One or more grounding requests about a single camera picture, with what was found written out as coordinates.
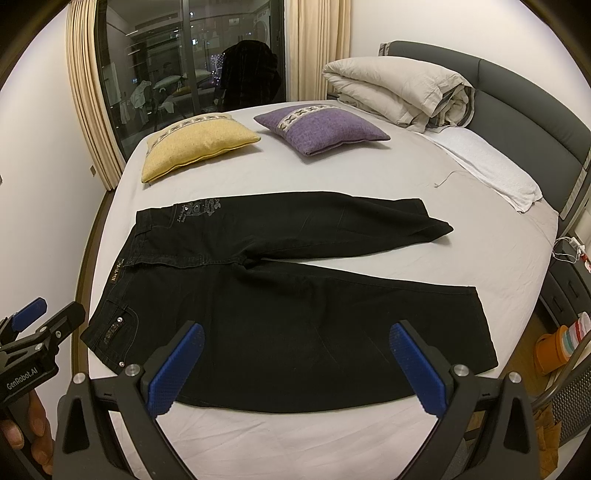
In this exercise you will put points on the dark bedside table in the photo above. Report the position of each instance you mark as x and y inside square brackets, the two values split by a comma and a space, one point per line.
[565, 294]

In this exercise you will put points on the left hand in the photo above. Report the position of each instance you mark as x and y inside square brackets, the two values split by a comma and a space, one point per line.
[42, 442]

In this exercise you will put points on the white pillow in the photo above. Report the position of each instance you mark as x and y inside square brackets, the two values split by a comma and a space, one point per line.
[490, 166]

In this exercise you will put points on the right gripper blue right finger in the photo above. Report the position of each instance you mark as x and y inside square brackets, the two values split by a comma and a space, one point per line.
[425, 367]

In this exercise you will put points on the left beige curtain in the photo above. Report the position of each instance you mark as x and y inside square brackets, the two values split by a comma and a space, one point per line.
[87, 94]

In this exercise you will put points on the dark glass window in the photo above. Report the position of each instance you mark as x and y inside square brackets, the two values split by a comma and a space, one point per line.
[160, 61]

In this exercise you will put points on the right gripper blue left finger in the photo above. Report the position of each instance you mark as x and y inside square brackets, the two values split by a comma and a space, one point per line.
[167, 369]

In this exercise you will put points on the yellow cushion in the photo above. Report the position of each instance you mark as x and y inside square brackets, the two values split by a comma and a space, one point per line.
[192, 140]

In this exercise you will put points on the black chair with clothing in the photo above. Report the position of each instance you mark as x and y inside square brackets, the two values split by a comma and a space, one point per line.
[249, 76]

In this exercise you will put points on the folded beige duvet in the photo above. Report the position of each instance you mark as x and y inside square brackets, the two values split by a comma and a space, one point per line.
[412, 94]

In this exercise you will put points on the purple cushion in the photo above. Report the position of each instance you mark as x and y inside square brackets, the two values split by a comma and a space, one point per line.
[317, 128]

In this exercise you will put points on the black pants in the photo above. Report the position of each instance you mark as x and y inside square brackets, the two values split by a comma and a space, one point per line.
[282, 334]

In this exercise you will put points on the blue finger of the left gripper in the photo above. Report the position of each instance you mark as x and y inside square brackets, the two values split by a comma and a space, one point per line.
[28, 314]
[55, 330]

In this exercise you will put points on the right beige curtain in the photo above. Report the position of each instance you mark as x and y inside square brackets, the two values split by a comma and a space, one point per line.
[318, 32]

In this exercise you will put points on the beige curtain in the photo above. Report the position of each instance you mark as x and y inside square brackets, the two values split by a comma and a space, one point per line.
[318, 32]
[87, 94]

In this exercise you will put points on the black mesh basket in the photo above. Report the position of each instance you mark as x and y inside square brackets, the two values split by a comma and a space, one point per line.
[571, 406]

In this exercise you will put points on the orange container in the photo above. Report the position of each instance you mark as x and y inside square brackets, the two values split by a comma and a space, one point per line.
[550, 352]

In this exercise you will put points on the grey upholstered headboard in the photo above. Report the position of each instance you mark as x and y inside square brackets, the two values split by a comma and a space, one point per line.
[520, 119]

